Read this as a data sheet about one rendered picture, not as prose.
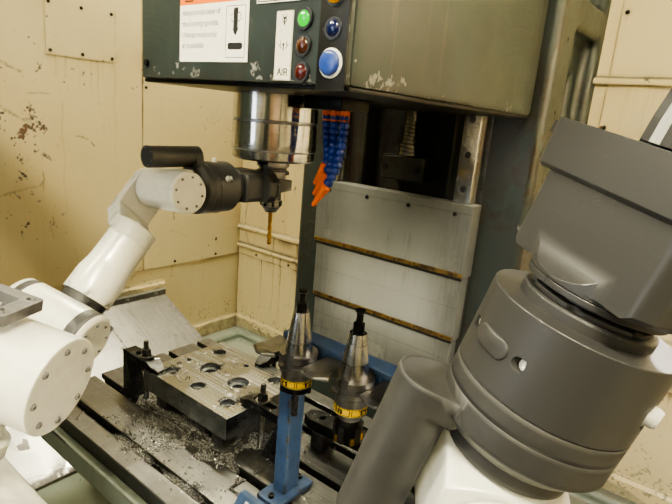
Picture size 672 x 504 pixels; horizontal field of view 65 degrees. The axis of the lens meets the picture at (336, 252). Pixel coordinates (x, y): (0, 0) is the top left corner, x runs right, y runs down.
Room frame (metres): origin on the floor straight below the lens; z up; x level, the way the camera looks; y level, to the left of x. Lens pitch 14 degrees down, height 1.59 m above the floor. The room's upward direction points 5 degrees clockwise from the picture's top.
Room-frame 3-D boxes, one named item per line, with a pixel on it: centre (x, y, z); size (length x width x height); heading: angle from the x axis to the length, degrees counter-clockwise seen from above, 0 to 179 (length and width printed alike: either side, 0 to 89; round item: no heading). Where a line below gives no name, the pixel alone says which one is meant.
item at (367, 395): (0.67, -0.09, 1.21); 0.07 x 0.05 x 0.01; 143
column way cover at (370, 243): (1.38, -0.13, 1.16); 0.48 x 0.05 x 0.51; 53
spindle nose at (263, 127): (1.03, 0.14, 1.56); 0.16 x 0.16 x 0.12
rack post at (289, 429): (0.85, 0.06, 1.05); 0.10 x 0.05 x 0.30; 143
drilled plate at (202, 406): (1.11, 0.23, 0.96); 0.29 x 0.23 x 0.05; 53
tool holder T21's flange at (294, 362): (0.77, 0.05, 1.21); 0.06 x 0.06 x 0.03
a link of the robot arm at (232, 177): (0.95, 0.20, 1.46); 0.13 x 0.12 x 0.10; 53
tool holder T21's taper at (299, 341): (0.77, 0.05, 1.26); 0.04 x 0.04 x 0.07
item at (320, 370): (0.74, 0.00, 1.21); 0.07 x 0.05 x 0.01; 143
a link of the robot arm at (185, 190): (0.85, 0.26, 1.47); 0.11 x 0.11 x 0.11; 53
